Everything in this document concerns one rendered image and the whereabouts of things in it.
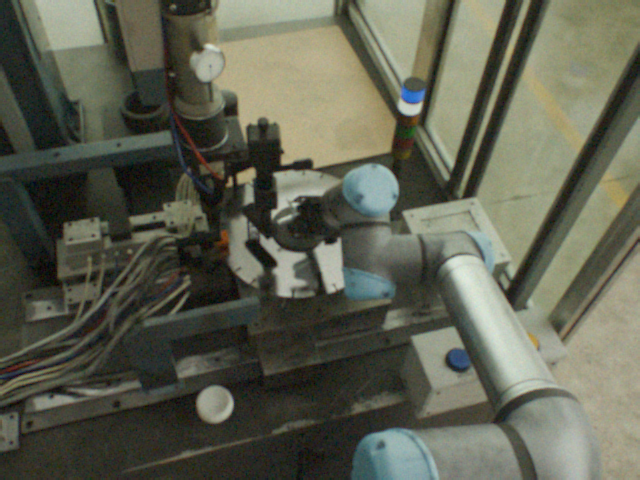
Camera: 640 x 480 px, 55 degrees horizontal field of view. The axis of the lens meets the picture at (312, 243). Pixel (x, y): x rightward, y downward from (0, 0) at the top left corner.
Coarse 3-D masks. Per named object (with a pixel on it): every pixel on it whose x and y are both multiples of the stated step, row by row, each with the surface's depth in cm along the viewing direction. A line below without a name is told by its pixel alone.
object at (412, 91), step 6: (408, 78) 123; (414, 78) 123; (408, 84) 122; (414, 84) 122; (420, 84) 122; (402, 90) 123; (408, 90) 121; (414, 90) 121; (420, 90) 121; (402, 96) 123; (408, 96) 122; (414, 96) 122; (420, 96) 122; (408, 102) 123; (414, 102) 123
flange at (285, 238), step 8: (288, 208) 127; (280, 216) 126; (288, 224) 123; (280, 232) 123; (288, 232) 123; (280, 240) 122; (288, 240) 122; (296, 240) 122; (304, 240) 122; (312, 240) 122; (296, 248) 121; (304, 248) 121
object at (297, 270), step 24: (240, 192) 130; (288, 192) 131; (312, 192) 131; (240, 216) 126; (240, 240) 123; (264, 240) 123; (240, 264) 119; (264, 264) 119; (288, 264) 120; (312, 264) 120; (336, 264) 120; (264, 288) 116; (288, 288) 116; (312, 288) 116
